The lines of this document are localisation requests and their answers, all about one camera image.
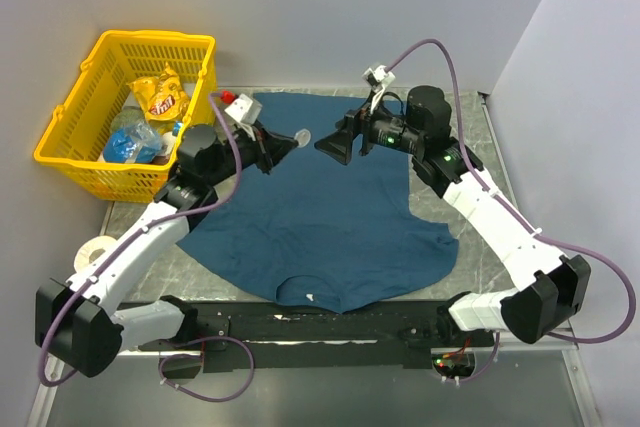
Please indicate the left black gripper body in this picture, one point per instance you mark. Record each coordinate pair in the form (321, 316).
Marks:
(249, 148)

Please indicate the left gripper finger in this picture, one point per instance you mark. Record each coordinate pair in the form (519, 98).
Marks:
(273, 151)
(267, 136)

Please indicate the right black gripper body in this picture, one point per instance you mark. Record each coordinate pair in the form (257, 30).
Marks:
(382, 128)

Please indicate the blue t-shirt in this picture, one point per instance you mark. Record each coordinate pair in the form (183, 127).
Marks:
(315, 232)

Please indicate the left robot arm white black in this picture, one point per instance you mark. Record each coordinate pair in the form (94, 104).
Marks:
(79, 321)

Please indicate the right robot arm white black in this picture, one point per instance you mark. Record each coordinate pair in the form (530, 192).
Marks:
(549, 287)

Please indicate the small white bottle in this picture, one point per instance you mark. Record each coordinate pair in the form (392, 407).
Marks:
(169, 139)

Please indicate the blue plastic bag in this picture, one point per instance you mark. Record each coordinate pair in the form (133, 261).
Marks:
(135, 143)

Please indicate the yellow snack bag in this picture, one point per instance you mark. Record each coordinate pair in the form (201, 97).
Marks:
(162, 98)

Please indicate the yellow plastic basket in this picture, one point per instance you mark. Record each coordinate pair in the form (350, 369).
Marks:
(80, 126)

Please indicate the toilet paper roll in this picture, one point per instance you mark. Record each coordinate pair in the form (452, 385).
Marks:
(91, 250)

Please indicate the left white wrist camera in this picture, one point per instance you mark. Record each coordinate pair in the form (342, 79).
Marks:
(242, 108)

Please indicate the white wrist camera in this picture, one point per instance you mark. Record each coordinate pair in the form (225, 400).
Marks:
(242, 108)
(379, 78)

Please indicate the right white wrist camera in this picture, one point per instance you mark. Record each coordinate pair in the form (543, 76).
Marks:
(379, 78)

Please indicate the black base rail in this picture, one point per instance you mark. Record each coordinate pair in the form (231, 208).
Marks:
(388, 333)

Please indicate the aluminium frame rail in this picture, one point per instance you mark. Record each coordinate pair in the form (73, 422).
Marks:
(526, 385)

